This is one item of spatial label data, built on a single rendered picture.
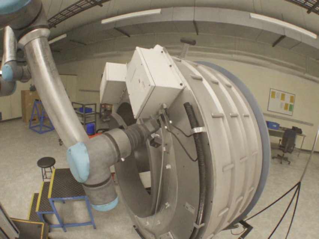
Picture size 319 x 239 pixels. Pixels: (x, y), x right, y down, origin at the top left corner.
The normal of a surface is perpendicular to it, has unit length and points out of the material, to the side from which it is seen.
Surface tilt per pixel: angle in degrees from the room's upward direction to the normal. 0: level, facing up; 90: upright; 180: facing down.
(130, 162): 55
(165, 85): 43
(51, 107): 96
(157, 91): 133
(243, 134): 75
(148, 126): 51
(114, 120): 98
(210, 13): 90
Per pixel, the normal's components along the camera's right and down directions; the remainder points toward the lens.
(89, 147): 0.37, -0.77
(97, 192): 0.33, 0.26
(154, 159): 0.49, -0.24
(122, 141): 0.68, -0.38
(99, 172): 0.72, 0.18
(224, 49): -0.35, 0.16
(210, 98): 0.43, -0.51
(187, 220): -0.86, 0.02
